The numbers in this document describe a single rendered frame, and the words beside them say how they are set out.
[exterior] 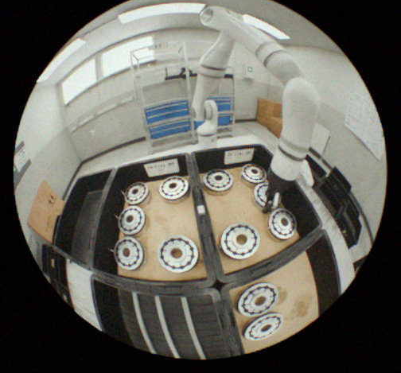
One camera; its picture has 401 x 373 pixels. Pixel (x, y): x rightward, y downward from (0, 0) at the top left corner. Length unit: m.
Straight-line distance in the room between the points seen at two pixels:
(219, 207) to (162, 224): 0.18
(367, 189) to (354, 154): 0.81
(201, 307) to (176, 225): 0.26
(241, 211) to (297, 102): 0.32
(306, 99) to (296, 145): 0.09
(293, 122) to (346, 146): 2.91
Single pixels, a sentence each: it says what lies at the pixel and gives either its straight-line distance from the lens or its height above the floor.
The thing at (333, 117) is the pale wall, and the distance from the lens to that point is 3.15.
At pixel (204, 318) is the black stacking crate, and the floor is 0.83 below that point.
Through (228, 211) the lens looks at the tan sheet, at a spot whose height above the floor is 0.83.
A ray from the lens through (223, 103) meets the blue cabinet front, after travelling 2.30.
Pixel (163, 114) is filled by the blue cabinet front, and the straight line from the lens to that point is 2.07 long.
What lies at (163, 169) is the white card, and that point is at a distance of 0.46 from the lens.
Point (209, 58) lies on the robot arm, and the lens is 0.41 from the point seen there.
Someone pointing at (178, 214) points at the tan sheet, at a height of 0.83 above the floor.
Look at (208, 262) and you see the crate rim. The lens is 0.23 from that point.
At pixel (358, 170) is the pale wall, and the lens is 3.17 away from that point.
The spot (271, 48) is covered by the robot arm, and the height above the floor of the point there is 1.25.
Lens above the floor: 1.16
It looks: 42 degrees down
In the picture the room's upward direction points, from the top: 5 degrees counter-clockwise
